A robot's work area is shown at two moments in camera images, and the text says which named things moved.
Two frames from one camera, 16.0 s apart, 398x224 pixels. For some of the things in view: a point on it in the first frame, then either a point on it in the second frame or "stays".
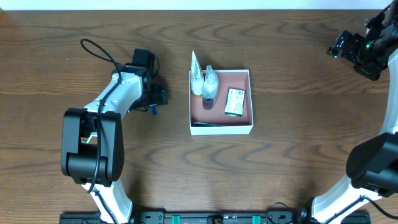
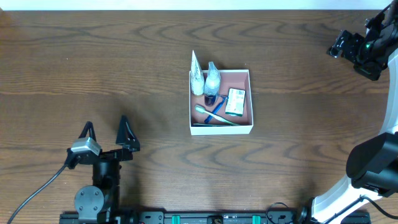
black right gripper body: [343, 43] stays
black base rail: [211, 217] stays
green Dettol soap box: [235, 102] stays
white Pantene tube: [197, 78] stays
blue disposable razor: [154, 111] -> [223, 98]
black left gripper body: [160, 95] -> [109, 155]
